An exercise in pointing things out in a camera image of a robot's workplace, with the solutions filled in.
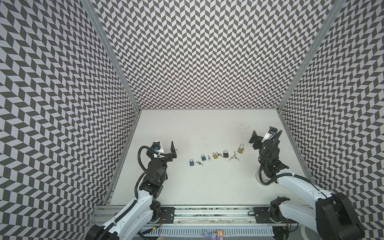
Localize blue padlock with keys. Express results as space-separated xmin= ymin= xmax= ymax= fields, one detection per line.
xmin=189 ymin=159 xmax=204 ymax=167

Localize small black padlock keys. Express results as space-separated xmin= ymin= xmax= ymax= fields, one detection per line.
xmin=222 ymin=149 xmax=241 ymax=162

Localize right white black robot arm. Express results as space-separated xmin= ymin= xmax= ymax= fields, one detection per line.
xmin=249 ymin=127 xmax=365 ymax=240

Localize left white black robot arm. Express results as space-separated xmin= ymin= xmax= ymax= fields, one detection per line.
xmin=85 ymin=142 xmax=177 ymax=240

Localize clear tape roll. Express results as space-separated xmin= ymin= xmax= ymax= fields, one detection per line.
xmin=255 ymin=171 xmax=270 ymax=186

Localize purple toy figure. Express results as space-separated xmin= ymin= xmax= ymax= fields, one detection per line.
xmin=203 ymin=230 xmax=224 ymax=240

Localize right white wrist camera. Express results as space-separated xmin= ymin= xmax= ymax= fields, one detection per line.
xmin=262 ymin=126 xmax=278 ymax=143

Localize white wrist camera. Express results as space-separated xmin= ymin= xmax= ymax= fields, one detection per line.
xmin=150 ymin=141 xmax=164 ymax=159
xmin=262 ymin=126 xmax=278 ymax=143

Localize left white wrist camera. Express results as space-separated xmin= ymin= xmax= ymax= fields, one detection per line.
xmin=150 ymin=141 xmax=164 ymax=159

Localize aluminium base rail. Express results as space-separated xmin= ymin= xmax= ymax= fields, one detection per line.
xmin=89 ymin=203 xmax=319 ymax=226

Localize white slotted cable duct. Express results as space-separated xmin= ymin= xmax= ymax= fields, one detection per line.
xmin=141 ymin=226 xmax=275 ymax=238

